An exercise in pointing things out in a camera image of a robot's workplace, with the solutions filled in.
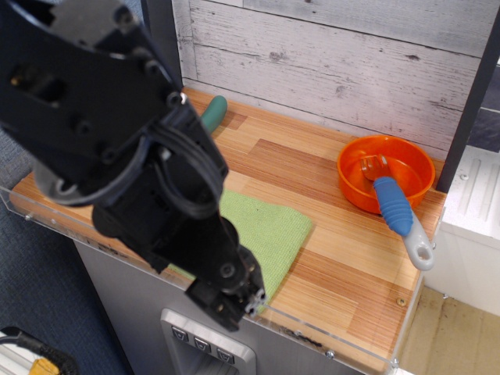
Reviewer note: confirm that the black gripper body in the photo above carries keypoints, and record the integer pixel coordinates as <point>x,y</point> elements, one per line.
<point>150,226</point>

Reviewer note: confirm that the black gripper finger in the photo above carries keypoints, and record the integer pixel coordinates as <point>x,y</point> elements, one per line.
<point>251,296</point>
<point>223,309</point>

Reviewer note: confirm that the green cloth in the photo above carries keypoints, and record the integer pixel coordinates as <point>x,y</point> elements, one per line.
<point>273,233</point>

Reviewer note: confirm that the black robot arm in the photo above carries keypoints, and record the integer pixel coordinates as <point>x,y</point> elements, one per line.
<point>85,91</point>

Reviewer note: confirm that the silver dispenser button panel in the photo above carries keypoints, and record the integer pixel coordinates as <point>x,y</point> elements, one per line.
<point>197,349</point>

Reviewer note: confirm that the grey toy fridge cabinet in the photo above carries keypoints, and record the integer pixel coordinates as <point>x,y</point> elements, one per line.
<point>134,298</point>

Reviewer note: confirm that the green toy cucumber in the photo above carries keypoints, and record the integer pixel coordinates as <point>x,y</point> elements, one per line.
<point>214,113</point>

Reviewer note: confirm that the clear acrylic table edge guard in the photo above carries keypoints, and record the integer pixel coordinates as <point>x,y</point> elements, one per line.
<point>351,287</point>

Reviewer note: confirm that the yellow black object bottom left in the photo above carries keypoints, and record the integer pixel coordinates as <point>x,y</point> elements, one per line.
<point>21,353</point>

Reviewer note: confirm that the orange plastic bowl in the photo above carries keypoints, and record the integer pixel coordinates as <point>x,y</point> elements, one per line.
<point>409,164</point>

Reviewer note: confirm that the white plastic side unit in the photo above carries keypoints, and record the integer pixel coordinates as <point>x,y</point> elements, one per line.
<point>467,239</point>

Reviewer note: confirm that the fork with blue grey handle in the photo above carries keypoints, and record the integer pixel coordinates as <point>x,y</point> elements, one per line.
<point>397,211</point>

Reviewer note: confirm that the dark grey left post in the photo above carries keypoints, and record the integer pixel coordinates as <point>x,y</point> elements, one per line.
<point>159,20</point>

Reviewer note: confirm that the dark grey post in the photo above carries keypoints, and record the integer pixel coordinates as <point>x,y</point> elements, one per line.
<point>474,100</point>
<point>159,20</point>

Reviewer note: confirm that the dark grey right post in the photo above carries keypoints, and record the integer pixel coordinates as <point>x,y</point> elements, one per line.
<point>474,100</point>

